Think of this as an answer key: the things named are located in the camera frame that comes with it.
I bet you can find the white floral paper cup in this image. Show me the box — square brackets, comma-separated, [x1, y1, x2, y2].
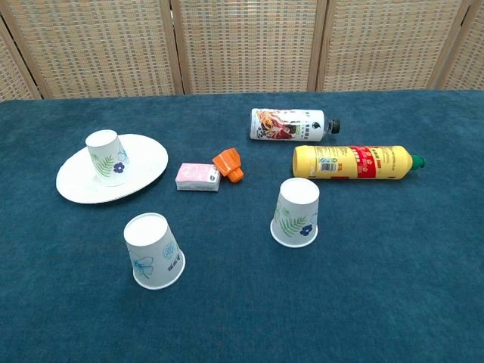
[123, 212, 187, 291]
[85, 129, 131, 188]
[269, 177, 321, 250]

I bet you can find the orange plastic cap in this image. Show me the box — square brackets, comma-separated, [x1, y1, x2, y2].
[212, 147, 245, 185]

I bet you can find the pink white tissue pack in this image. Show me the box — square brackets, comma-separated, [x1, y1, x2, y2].
[175, 162, 222, 194]

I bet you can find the white label drink bottle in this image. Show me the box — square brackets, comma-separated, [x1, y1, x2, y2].
[249, 107, 342, 143]

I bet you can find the white paper plate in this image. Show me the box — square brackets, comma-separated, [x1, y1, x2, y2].
[55, 133, 169, 205]

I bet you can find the yellow bottle green cap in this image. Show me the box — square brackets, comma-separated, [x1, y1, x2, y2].
[292, 144, 428, 182]

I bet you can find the blue table cloth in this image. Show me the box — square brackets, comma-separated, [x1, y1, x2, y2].
[0, 88, 484, 363]

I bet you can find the woven bamboo screen panel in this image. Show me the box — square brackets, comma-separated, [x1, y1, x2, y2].
[0, 11, 41, 102]
[169, 0, 328, 95]
[427, 0, 484, 92]
[316, 0, 473, 93]
[0, 0, 185, 100]

